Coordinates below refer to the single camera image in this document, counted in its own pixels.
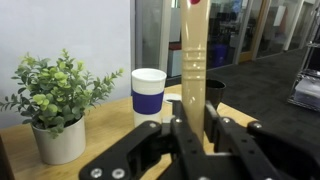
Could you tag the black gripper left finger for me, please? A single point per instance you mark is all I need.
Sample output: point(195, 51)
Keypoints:
point(133, 155)

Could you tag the red black microwave oven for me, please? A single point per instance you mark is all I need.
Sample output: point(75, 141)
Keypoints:
point(5, 162)

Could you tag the small potted green plant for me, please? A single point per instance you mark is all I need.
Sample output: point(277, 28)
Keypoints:
point(53, 98)

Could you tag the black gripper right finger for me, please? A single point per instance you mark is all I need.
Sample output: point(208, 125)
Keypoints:
point(266, 152)

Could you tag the beige plastic spoon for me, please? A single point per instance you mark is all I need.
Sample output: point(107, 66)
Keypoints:
point(194, 34)

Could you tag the white round lid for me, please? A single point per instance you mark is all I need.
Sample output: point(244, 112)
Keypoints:
point(170, 97)

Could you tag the white cup blue band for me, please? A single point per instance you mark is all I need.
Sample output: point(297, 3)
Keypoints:
point(147, 94)

